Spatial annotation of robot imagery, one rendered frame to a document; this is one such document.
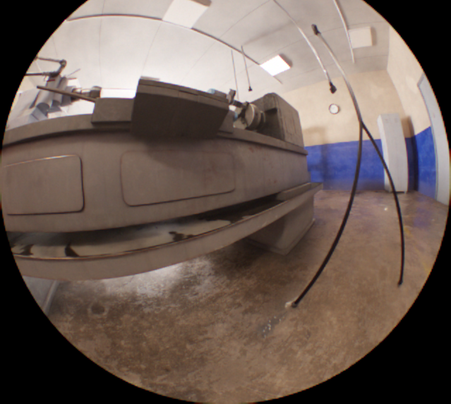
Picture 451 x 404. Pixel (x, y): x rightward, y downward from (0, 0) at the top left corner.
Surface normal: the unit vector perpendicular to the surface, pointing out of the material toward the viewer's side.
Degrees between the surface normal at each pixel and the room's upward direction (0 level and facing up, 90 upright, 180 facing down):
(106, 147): 90
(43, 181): 90
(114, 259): 90
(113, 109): 90
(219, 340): 0
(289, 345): 0
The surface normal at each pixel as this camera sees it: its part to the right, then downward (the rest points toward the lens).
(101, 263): 0.63, -0.01
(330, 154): -0.77, 0.07
